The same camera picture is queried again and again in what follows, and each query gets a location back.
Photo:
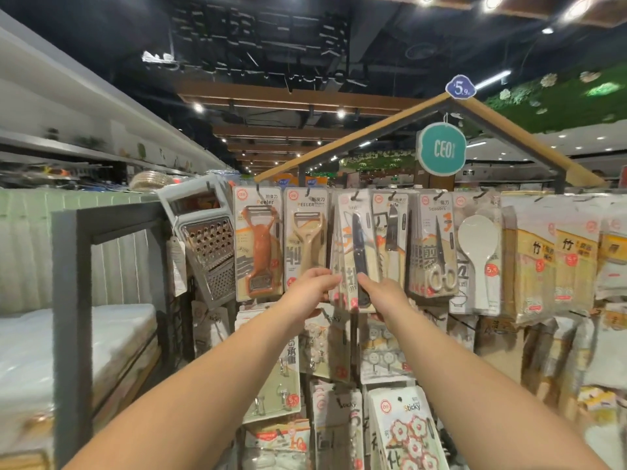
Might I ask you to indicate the person's left hand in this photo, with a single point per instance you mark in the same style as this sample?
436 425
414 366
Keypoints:
308 294

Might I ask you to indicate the person's right hand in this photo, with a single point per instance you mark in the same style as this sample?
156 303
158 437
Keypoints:
389 299

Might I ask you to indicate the person's right fingers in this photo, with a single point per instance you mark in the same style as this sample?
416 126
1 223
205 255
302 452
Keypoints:
368 283

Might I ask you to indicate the person's left fingers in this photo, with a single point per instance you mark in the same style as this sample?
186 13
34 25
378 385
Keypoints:
329 279

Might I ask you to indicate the blue folding knife packet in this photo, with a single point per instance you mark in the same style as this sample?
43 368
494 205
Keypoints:
359 239

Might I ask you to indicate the person's right forearm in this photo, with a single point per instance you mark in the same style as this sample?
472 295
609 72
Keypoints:
470 396

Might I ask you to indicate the person's left forearm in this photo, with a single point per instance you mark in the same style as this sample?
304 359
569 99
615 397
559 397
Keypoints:
205 386

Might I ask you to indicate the beige peeler packet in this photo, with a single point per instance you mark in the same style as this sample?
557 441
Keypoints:
304 234

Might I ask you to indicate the small paring knife packet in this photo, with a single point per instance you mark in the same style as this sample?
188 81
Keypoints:
392 230

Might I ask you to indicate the clear sticky hooks packet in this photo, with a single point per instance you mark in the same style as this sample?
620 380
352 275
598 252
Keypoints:
327 345

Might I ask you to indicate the white face hooks packet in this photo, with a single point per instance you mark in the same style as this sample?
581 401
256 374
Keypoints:
387 354

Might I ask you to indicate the white scissors packet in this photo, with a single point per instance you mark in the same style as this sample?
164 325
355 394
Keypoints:
435 249

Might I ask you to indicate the orange peeler packet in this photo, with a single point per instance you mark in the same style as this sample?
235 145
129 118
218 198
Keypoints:
258 244

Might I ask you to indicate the white rice spoon packet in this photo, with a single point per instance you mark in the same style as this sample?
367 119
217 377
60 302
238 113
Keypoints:
477 254

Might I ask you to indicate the metal hooks packet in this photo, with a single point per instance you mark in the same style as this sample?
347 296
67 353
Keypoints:
277 381

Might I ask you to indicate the metal grater in packet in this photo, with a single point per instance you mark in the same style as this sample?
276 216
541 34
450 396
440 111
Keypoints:
205 249

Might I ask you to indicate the white sticky hooks packet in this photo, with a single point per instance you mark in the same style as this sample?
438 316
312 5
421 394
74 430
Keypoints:
210 330

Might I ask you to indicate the grey sticky hooks packet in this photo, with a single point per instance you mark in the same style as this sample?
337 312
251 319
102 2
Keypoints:
338 428

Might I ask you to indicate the round teal hanging sign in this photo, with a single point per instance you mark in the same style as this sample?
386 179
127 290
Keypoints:
441 149

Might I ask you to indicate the flower sticky hooks packet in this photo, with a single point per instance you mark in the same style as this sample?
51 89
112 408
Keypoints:
409 433

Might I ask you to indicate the yellow bamboo utensil packet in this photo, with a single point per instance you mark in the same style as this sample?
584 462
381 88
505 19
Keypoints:
574 254
529 259
613 249

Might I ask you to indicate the orange print hooks packet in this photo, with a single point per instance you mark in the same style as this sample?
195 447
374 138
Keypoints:
277 445

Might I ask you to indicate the woven basket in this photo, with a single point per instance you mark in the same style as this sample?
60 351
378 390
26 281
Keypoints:
147 181

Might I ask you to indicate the blue price tag sign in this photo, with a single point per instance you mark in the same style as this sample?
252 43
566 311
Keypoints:
460 87

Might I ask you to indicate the stack of plastic wrapped goods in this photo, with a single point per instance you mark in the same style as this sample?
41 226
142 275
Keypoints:
63 352

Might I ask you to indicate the pale green padded panel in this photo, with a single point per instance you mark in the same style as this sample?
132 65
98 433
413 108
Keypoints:
29 249

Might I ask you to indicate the wooden roof display frame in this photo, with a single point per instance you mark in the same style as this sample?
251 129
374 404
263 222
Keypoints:
519 132

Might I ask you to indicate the grey metal shelf frame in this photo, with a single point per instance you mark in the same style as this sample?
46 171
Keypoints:
73 298

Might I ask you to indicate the green plant wall decoration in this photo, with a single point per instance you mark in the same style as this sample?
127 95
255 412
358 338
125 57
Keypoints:
563 95

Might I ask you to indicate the white wall shelf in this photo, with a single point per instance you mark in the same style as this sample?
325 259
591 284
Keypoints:
88 117

